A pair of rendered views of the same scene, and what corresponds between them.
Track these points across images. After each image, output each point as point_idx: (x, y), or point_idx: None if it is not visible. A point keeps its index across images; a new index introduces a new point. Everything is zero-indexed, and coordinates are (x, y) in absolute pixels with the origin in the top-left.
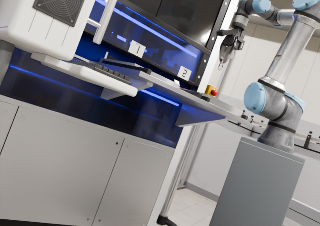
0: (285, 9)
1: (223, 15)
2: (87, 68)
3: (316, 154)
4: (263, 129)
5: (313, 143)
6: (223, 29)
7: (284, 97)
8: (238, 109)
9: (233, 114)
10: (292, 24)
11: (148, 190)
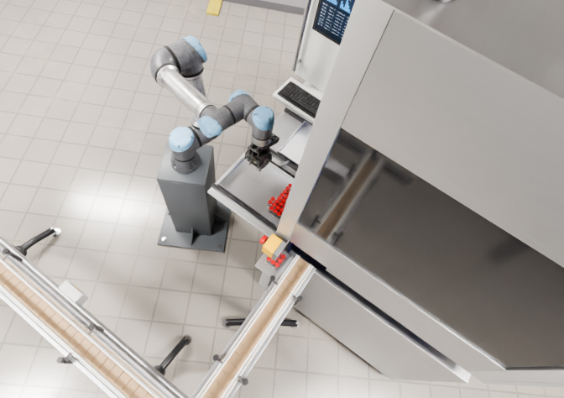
0: (207, 99)
1: None
2: (289, 78)
3: (86, 317)
4: (166, 389)
5: (89, 322)
6: (272, 133)
7: (190, 126)
8: (222, 179)
9: (225, 172)
10: (201, 75)
11: None
